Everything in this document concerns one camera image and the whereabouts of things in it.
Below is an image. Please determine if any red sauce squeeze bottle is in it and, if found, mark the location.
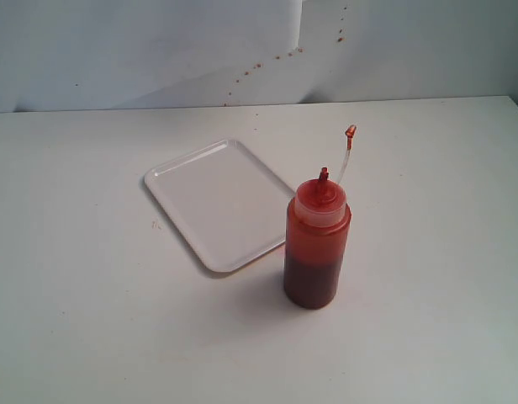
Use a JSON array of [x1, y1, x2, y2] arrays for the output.
[[283, 125, 357, 310]]

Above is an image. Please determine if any white rectangular tray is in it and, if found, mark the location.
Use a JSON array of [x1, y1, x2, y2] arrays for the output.
[[144, 139, 294, 274]]

